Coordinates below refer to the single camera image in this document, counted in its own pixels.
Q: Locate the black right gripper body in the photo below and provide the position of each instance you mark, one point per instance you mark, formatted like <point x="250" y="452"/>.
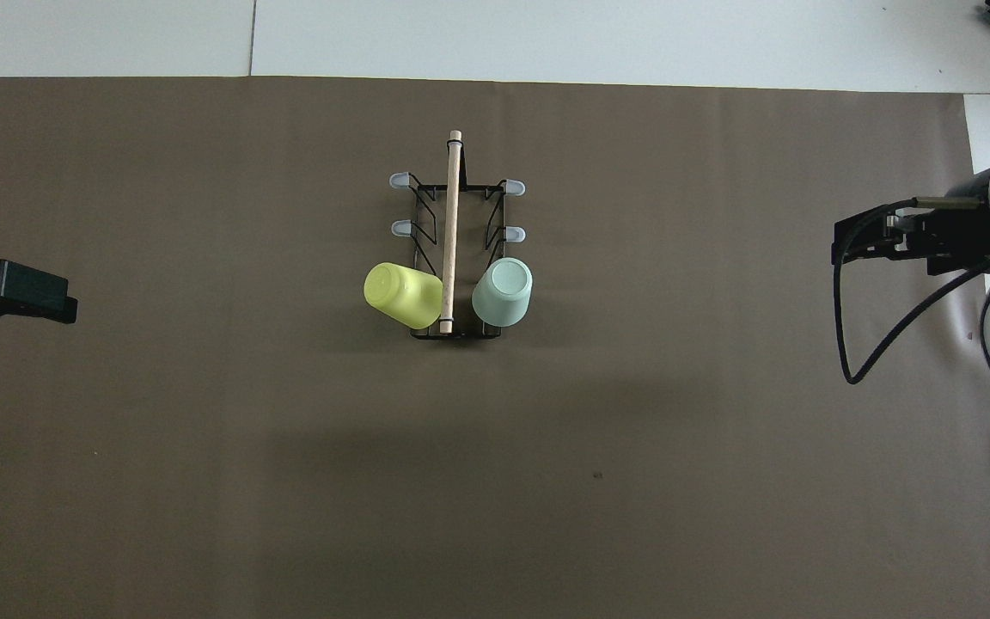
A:
<point x="972" y="223"/>

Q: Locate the pale green plastic cup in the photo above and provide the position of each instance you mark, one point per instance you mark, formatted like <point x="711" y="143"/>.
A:
<point x="502" y="292"/>

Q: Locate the yellow plastic cup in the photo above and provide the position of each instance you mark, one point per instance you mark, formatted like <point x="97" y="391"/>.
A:
<point x="405" y="294"/>

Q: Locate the brown paper table mat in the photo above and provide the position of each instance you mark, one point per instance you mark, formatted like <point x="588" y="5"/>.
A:
<point x="203" y="473"/>

